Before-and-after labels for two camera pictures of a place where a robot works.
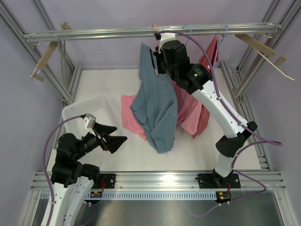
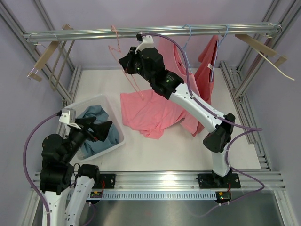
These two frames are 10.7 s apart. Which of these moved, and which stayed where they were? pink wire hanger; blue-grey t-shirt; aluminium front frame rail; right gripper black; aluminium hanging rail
Moved: right gripper black; blue-grey t-shirt; pink wire hanger
Stayed: aluminium hanging rail; aluminium front frame rail
